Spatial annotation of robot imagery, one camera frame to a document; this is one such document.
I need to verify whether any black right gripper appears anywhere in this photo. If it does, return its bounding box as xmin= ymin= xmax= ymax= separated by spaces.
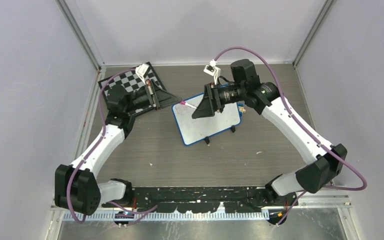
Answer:
xmin=192 ymin=81 xmax=246 ymax=119

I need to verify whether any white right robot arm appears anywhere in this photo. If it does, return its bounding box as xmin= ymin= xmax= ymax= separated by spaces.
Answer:
xmin=192 ymin=59 xmax=348 ymax=205

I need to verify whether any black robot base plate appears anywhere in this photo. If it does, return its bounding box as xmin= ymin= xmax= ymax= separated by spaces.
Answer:
xmin=114 ymin=186 xmax=297 ymax=214

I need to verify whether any blue framed whiteboard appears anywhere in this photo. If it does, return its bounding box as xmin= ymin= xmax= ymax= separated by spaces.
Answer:
xmin=171 ymin=93 xmax=244 ymax=146

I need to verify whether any black white chessboard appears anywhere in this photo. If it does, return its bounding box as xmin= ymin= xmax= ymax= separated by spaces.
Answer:
xmin=98 ymin=62 xmax=168 ymax=120

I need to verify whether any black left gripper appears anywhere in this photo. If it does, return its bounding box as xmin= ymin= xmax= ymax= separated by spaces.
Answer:
xmin=124 ymin=79 xmax=182 ymax=114

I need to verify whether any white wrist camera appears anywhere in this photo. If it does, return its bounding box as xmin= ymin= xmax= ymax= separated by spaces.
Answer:
xmin=203 ymin=59 xmax=221 ymax=85
xmin=135 ymin=63 xmax=150 ymax=84

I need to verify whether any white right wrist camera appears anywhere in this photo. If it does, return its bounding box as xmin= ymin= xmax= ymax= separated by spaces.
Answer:
xmin=203 ymin=59 xmax=221 ymax=85

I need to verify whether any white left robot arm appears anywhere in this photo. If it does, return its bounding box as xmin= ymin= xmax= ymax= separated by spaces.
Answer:
xmin=54 ymin=80 xmax=182 ymax=216

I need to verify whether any wooden toy car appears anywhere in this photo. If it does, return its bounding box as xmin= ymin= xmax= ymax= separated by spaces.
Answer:
xmin=238 ymin=104 xmax=246 ymax=116

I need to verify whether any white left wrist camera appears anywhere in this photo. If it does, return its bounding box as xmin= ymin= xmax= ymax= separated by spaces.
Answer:
xmin=135 ymin=63 xmax=150 ymax=84

